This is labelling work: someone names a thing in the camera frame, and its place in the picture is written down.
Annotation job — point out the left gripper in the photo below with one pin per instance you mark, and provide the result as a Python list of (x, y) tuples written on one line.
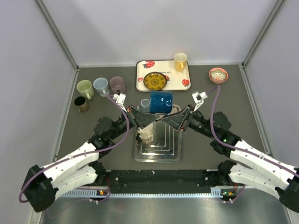
[(145, 118)]

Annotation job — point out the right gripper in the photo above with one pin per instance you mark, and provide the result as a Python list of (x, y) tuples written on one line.
[(175, 120)]

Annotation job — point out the grey blue mug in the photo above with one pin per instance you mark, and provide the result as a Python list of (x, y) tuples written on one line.
[(144, 105)]

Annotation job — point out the cream mug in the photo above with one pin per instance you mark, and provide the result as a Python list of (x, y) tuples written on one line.
[(146, 133)]

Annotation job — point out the dark blue mug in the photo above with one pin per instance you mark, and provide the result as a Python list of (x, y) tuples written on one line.
[(161, 102)]

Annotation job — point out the purple mug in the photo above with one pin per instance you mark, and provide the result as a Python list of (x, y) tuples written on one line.
[(117, 84)]

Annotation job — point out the light blue white mug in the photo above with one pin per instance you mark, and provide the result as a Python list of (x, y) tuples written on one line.
[(101, 86)]

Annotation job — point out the brown striped cup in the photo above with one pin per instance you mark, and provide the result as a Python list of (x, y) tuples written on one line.
[(81, 103)]

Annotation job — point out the green mug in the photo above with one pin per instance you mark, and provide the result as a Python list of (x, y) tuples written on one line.
[(85, 88)]

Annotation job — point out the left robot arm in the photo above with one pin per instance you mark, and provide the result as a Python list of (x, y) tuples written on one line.
[(44, 185)]

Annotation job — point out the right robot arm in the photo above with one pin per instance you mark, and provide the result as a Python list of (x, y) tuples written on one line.
[(251, 166)]

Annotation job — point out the yellow mug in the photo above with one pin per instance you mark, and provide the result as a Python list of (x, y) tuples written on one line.
[(180, 60)]

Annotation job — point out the metal tray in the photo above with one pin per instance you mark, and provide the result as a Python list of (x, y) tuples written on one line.
[(166, 146)]

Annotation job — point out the strawberry serving tray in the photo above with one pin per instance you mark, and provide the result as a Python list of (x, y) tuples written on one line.
[(176, 80)]

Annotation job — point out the yellow patterned plate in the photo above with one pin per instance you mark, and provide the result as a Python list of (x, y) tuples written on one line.
[(155, 81)]

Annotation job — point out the pink patterned bowl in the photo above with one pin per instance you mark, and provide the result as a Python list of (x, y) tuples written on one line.
[(218, 75)]

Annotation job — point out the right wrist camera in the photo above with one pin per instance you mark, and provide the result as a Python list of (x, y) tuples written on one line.
[(198, 98)]

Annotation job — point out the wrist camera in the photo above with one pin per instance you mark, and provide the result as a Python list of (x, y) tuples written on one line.
[(198, 98), (120, 99)]

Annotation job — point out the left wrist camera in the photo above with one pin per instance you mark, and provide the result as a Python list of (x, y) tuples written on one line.
[(120, 99)]

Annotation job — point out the aluminium frame rail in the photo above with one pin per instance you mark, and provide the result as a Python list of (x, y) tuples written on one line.
[(101, 191)]

